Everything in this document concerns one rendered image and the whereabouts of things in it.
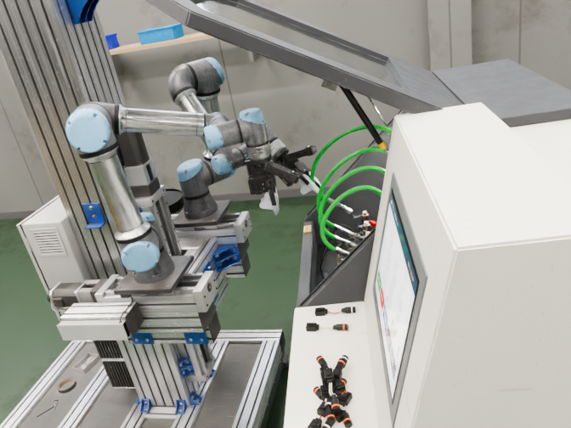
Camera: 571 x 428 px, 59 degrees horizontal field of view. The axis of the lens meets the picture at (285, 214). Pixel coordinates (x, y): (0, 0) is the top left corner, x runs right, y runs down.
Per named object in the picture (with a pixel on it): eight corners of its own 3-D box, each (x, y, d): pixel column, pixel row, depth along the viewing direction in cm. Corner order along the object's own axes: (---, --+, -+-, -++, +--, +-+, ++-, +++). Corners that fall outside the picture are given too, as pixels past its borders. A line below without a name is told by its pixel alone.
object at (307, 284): (309, 253, 229) (303, 222, 222) (319, 251, 228) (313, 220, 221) (303, 345, 173) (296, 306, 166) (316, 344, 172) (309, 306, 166)
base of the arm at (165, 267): (126, 284, 181) (117, 260, 177) (144, 261, 194) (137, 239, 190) (165, 283, 177) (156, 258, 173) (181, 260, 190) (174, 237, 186)
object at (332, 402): (310, 366, 136) (307, 350, 134) (350, 363, 135) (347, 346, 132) (308, 436, 116) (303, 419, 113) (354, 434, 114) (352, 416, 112)
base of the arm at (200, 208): (179, 220, 224) (173, 199, 220) (191, 205, 237) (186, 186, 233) (211, 217, 220) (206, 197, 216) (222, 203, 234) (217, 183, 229)
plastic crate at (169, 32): (185, 35, 415) (183, 22, 411) (175, 39, 397) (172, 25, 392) (151, 41, 423) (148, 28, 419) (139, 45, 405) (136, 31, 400)
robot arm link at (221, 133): (206, 144, 166) (239, 137, 168) (210, 154, 156) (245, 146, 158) (200, 121, 163) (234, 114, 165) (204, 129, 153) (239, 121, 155)
